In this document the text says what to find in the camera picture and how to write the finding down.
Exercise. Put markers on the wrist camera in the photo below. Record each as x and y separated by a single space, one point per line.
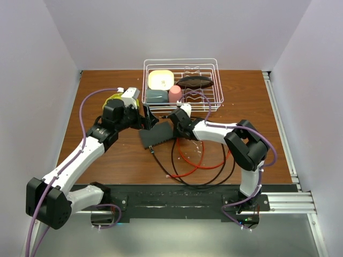
130 97
185 106

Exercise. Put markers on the black network switch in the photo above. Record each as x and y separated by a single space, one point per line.
160 133

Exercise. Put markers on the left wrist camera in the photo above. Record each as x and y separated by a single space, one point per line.
130 97

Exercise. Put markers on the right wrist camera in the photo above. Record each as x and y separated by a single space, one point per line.
185 106

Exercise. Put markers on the yellow square bowl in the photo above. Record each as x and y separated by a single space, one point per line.
160 80

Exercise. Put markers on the grey-blue cup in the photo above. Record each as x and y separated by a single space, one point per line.
156 96

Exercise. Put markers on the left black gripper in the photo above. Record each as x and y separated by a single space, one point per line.
149 120

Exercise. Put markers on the white wire dish rack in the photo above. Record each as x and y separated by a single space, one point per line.
201 100

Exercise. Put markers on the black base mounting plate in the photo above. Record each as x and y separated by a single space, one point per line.
172 201

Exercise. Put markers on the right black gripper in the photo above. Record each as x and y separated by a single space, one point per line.
177 133

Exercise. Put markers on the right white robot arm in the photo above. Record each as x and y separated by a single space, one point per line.
243 141

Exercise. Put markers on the pink plastic cup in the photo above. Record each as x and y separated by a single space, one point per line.
174 94

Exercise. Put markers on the green scalloped plate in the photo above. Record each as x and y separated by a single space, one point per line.
117 96

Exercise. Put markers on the dark brown oval plate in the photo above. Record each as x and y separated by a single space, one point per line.
195 82

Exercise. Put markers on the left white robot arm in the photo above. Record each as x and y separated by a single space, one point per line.
50 199

